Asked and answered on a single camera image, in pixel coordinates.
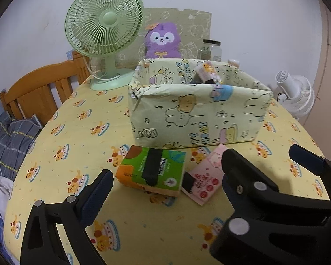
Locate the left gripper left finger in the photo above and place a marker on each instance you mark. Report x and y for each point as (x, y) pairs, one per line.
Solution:
(41, 241)

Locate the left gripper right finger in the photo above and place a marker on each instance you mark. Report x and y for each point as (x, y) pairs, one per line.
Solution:
(267, 226)

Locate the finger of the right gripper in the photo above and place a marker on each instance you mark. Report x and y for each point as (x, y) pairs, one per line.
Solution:
(307, 159)

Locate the pink wet wipes pack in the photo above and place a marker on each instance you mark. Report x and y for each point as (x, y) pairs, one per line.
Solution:
(205, 178)

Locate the green tissue pack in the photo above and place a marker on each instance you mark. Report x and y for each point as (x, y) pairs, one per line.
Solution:
(155, 170)

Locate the cartoon bear tissue pack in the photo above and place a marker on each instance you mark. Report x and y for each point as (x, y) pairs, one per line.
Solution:
(207, 73)

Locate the beige door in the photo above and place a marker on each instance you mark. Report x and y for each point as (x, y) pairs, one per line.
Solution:
(318, 121)

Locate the white standing fan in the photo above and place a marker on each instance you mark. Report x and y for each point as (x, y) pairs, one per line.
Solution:
(295, 94)

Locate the white cloth on bed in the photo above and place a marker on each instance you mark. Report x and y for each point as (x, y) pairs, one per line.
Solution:
(6, 187)

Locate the blue plaid pillow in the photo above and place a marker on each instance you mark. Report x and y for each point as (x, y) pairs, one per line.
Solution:
(16, 138)

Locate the cotton swab container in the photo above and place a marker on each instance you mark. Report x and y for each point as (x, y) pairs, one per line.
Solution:
(234, 62)

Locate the wooden bed headboard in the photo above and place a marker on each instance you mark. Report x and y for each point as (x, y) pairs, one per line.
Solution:
(31, 94)

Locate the glass jar red lid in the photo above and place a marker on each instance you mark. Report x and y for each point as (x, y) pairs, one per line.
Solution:
(210, 50)

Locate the patterned fabric storage box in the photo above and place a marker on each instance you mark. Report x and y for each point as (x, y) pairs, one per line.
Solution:
(169, 110)

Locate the green cartoon patterned board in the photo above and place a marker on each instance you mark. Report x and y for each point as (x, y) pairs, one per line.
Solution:
(193, 27)

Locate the purple plush bunny toy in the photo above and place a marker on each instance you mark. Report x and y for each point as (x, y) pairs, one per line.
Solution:
(162, 41)

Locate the green desk fan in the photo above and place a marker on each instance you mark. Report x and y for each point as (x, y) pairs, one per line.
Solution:
(100, 29)

